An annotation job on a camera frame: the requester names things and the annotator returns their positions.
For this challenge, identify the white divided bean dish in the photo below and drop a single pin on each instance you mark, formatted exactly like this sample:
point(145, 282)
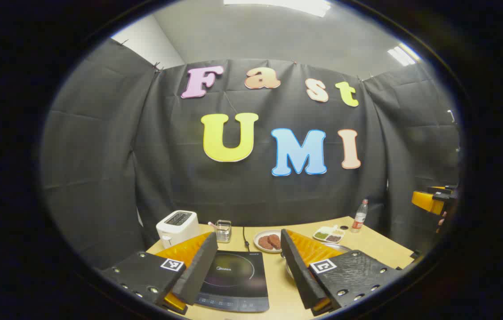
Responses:
point(327, 234)

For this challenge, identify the stainless steel pot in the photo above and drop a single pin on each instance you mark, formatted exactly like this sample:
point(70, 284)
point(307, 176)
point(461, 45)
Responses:
point(339, 247)

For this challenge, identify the ceiling light panel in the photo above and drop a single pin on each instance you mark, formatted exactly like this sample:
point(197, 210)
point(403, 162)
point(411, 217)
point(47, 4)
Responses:
point(404, 54)

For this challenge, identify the black induction cooktop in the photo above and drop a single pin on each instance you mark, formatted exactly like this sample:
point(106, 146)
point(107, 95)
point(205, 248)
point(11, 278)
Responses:
point(233, 280)

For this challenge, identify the clear plastic water bottle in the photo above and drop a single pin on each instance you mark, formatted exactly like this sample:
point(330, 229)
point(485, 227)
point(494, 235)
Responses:
point(359, 220)

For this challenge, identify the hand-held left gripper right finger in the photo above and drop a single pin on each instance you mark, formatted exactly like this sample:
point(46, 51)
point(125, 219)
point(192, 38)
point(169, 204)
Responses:
point(298, 275)

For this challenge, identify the white toaster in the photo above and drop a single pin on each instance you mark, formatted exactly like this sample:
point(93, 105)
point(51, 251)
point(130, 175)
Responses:
point(176, 227)

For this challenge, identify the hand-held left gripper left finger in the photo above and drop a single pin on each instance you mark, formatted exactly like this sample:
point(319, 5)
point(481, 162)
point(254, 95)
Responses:
point(200, 271)

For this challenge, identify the pink striped straw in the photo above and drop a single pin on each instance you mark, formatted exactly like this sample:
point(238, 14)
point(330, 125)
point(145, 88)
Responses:
point(212, 225)

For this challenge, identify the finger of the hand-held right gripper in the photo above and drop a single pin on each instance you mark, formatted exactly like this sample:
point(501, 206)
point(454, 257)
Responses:
point(427, 201)

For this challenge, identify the round white plate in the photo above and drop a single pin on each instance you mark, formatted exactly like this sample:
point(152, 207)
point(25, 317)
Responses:
point(260, 249)

